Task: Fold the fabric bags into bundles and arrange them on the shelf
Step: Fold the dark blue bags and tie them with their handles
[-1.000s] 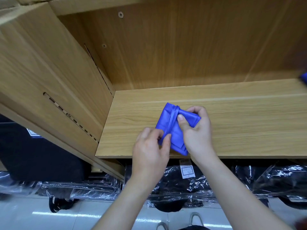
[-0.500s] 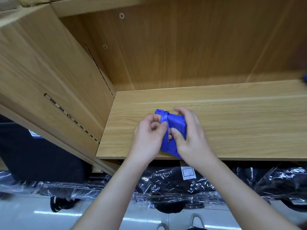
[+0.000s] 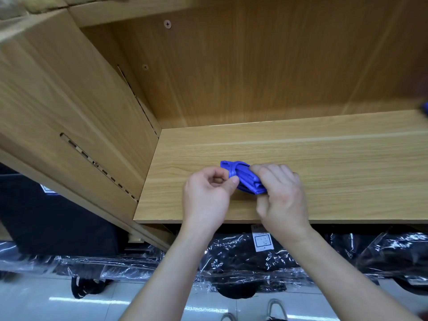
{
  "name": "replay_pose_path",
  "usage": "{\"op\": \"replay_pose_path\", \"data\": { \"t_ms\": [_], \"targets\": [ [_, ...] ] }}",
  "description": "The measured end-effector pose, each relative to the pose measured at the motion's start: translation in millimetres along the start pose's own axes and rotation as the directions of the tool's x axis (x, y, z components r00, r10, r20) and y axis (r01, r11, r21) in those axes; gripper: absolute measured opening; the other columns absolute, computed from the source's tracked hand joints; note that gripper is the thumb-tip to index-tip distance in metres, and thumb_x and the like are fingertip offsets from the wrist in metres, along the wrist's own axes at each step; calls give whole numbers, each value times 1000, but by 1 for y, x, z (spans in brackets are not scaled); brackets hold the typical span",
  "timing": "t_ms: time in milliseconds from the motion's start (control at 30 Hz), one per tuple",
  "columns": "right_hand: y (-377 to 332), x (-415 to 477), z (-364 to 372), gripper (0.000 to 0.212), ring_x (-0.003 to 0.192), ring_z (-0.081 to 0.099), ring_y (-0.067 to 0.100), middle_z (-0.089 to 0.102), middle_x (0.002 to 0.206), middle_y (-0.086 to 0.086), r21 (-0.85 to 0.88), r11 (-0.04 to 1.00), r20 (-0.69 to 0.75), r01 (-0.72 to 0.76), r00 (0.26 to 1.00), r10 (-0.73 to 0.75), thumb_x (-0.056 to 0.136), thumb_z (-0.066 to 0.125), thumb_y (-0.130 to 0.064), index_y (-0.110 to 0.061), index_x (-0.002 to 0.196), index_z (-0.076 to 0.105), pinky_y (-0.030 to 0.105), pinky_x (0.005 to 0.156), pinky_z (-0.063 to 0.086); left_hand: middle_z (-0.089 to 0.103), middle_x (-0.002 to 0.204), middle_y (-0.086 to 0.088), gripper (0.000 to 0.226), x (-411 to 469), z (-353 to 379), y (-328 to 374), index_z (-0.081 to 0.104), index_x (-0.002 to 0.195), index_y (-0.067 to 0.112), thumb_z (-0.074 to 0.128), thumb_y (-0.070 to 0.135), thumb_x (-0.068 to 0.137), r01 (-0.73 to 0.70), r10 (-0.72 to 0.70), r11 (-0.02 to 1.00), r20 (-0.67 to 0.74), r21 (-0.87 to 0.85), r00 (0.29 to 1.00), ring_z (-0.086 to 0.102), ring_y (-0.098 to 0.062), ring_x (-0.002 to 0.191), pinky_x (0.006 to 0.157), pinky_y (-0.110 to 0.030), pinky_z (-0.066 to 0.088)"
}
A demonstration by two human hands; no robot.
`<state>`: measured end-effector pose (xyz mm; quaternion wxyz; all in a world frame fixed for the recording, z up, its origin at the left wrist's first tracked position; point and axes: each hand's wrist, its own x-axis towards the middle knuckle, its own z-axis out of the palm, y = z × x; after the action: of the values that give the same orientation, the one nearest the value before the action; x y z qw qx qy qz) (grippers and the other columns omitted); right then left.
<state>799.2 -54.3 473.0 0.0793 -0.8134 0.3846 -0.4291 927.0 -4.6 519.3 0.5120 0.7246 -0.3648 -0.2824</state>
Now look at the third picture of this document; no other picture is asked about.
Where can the person's left forearm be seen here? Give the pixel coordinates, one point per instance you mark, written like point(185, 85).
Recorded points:
point(164, 284)

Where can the person's right hand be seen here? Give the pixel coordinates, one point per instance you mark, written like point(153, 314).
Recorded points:
point(286, 204)

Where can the person's right shoe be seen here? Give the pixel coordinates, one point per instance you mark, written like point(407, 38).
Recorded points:
point(277, 309)

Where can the person's left hand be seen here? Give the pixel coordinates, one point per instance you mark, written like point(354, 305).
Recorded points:
point(204, 204)

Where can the person's right forearm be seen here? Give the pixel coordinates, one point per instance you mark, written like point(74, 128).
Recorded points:
point(348, 284)

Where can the black plastic-wrapped bag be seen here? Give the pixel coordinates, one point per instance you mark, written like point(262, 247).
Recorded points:
point(388, 254)
point(73, 264)

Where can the white paper tag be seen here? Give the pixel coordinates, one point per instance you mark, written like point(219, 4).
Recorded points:
point(263, 240)

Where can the white blue-edged label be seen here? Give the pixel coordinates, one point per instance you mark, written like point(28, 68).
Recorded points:
point(49, 190)

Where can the wooden shelf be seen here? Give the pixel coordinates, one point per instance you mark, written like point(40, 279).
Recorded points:
point(348, 157)

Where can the beige woven basket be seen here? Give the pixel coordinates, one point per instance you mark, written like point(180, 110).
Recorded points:
point(53, 3)

